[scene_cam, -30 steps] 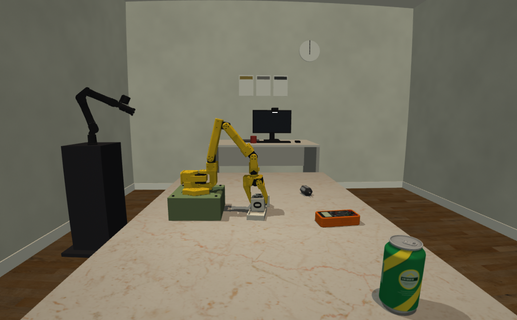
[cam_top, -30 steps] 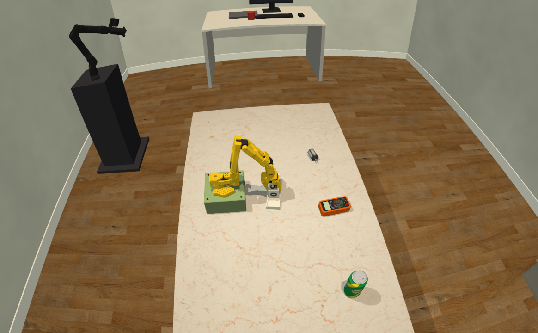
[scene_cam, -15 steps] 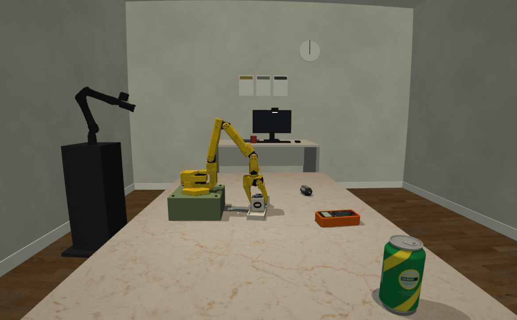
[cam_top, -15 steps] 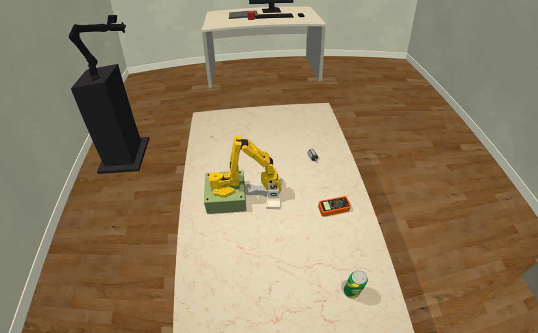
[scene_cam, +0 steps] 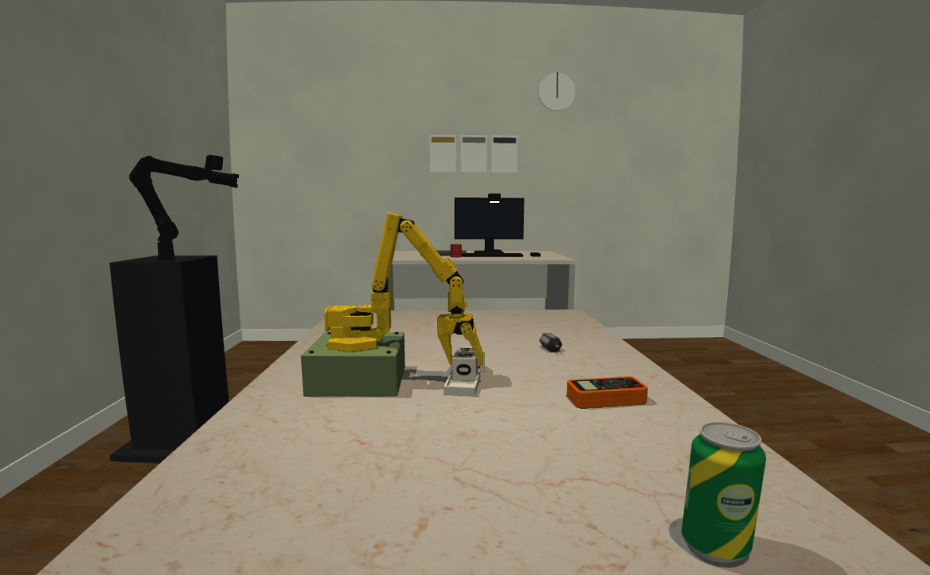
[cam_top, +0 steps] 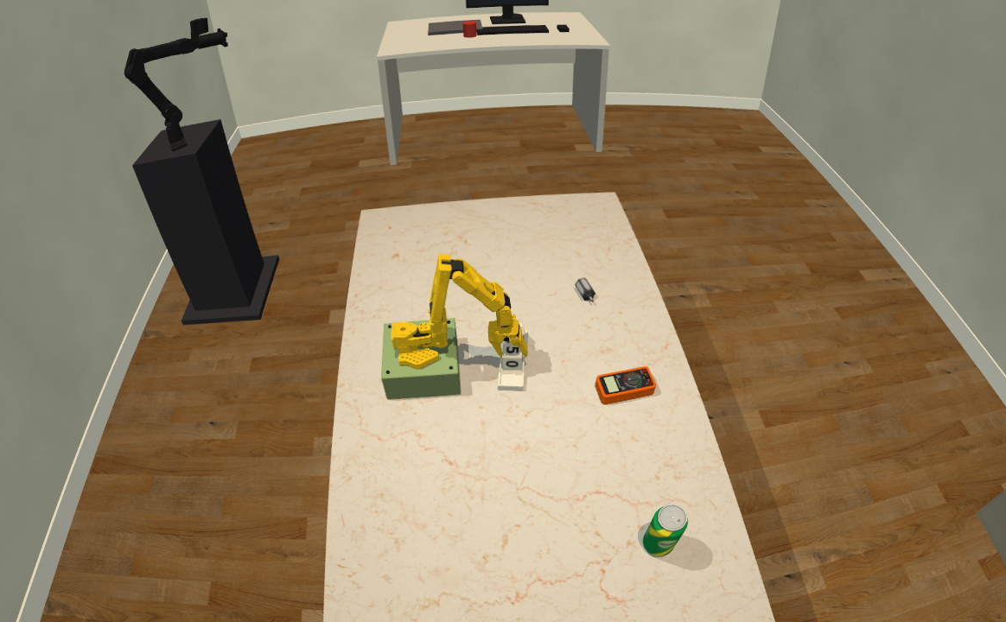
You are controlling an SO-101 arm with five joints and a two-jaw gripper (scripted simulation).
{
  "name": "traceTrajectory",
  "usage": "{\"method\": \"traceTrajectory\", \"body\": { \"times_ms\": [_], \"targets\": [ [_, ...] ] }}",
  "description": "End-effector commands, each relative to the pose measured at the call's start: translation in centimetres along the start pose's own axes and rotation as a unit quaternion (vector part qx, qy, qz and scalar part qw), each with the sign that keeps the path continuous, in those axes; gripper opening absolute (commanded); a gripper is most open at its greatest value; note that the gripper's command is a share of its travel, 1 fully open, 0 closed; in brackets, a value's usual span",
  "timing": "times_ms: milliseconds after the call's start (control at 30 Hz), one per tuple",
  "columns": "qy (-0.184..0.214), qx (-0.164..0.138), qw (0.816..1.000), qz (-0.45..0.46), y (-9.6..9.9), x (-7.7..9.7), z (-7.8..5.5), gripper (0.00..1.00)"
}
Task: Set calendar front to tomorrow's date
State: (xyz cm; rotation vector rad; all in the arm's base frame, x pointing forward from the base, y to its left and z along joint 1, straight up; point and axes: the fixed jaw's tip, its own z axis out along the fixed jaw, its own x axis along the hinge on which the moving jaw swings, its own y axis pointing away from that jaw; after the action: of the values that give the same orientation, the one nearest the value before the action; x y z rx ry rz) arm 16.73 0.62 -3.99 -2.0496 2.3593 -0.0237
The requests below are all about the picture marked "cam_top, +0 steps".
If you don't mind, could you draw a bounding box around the orange digital multimeter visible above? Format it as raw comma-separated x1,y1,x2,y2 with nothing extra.
595,366,656,404

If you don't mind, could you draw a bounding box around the green drink can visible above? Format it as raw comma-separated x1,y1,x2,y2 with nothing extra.
643,505,688,556

